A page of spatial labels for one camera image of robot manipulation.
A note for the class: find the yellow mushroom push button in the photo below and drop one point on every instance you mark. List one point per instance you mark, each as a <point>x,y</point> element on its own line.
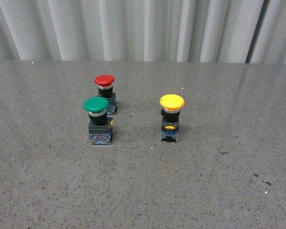
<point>171,108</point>

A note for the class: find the green mushroom push button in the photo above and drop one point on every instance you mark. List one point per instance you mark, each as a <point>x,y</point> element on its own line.
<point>100,126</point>

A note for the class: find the red mushroom push button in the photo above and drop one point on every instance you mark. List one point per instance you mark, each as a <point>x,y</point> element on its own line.
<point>105,90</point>

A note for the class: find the white pleated curtain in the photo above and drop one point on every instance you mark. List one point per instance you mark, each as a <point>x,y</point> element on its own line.
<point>246,31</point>

